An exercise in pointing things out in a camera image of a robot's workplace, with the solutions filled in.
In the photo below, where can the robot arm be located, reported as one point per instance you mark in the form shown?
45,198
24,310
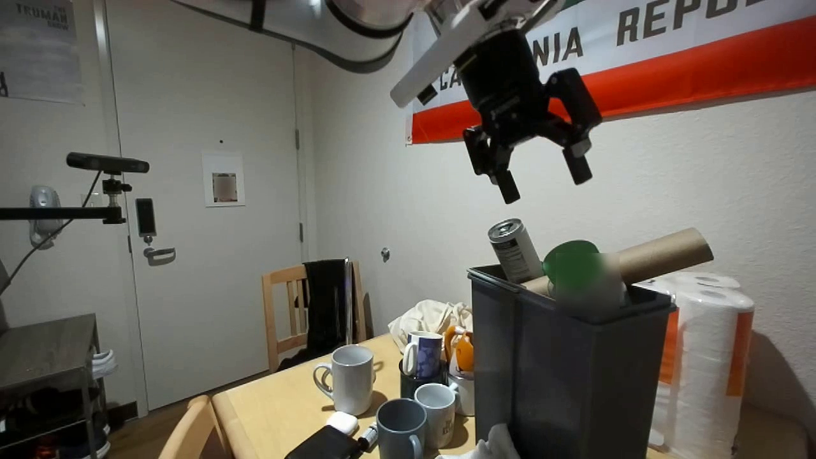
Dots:
331,22

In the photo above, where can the grey wall poster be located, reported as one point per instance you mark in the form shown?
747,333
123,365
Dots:
41,48

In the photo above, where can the black wallet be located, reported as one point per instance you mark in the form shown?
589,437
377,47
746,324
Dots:
322,445

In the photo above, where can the white cloth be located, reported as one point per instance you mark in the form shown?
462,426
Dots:
488,446

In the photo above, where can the white earbud case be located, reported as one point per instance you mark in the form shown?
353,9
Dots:
342,422

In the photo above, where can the dark mug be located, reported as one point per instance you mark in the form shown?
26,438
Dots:
411,386

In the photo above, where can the silver drink can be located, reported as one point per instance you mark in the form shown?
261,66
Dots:
515,252

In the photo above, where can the red and white flag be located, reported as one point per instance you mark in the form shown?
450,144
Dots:
688,70

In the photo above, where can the white notice on door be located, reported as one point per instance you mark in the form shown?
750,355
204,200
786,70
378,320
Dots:
224,178

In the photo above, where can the wooden chair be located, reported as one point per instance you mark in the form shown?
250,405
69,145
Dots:
191,430
284,312

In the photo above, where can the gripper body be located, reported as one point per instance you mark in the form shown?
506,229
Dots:
503,83

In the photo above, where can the white mug with print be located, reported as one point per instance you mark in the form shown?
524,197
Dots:
438,414

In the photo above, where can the grey wall device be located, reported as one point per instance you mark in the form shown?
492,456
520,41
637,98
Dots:
44,204

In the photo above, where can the black door keypad lock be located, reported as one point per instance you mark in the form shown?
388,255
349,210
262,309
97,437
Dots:
145,217

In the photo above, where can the large white mug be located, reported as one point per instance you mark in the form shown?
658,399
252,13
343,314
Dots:
350,379

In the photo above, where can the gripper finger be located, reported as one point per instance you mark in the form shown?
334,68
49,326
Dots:
491,153
583,108

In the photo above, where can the pack of paper towel rolls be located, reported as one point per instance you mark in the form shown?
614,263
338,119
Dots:
707,370

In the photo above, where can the black garment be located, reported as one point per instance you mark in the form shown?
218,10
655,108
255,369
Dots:
326,306

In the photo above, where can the grey shoe rack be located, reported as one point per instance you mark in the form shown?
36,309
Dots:
44,357

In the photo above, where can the small white mug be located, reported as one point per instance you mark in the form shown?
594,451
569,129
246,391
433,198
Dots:
464,395

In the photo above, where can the white door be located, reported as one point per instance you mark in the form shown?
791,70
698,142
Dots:
204,287

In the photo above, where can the orange bottle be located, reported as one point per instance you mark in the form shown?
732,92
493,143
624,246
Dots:
463,350

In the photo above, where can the black and white marker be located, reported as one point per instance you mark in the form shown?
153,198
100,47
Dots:
368,437

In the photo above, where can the grey plastic bin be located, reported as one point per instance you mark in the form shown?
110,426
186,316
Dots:
574,382

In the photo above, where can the camera on mount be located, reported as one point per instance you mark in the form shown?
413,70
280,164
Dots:
105,164

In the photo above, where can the blue patterned mug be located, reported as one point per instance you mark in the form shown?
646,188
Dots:
426,356

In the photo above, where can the blue grey mug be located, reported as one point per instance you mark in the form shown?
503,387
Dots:
400,430

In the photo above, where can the white container with green lid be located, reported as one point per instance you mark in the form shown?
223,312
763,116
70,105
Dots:
583,277

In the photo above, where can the cream cloth bag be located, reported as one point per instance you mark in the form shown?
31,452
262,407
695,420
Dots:
427,315

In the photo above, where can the brown cardboard tube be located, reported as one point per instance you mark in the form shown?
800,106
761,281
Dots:
663,255

